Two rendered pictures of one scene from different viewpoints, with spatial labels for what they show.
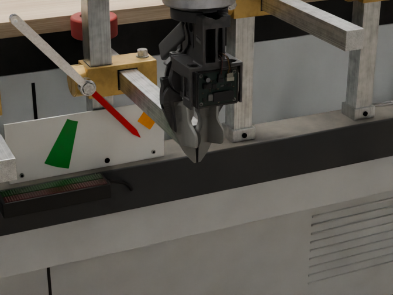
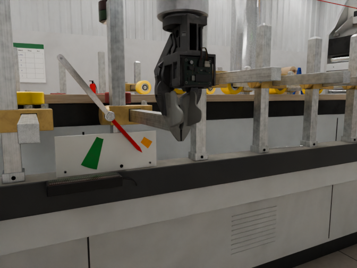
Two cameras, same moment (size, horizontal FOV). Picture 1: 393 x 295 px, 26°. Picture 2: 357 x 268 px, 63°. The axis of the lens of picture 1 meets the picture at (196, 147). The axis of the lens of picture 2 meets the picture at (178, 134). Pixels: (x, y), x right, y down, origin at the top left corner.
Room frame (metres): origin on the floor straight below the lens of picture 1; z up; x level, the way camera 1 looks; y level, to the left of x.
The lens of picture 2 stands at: (0.50, 0.03, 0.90)
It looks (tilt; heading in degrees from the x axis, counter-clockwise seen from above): 8 degrees down; 357
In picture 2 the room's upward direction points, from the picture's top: straight up
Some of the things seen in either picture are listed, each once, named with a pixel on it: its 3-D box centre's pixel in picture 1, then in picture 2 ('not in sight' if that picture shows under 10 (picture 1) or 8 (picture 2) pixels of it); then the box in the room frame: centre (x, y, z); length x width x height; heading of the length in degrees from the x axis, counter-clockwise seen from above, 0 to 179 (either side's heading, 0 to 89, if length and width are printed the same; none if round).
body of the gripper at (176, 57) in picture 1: (202, 55); (185, 56); (1.01, -0.01, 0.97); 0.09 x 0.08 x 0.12; 24
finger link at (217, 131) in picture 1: (211, 131); (192, 116); (1.02, -0.02, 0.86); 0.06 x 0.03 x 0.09; 24
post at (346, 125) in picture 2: not in sight; (353, 93); (1.69, -0.76, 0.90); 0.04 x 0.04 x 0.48; 24
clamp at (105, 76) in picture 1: (111, 75); (125, 114); (1.29, 0.14, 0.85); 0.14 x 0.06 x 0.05; 114
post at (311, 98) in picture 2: not in sight; (311, 102); (1.58, -0.53, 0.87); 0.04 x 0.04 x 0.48; 24
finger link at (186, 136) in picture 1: (190, 135); (176, 116); (1.01, 0.01, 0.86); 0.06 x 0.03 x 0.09; 24
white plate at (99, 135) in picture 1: (88, 141); (109, 152); (1.24, 0.17, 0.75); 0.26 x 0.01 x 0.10; 114
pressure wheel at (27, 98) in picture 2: not in sight; (29, 110); (1.32, 0.41, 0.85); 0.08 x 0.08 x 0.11
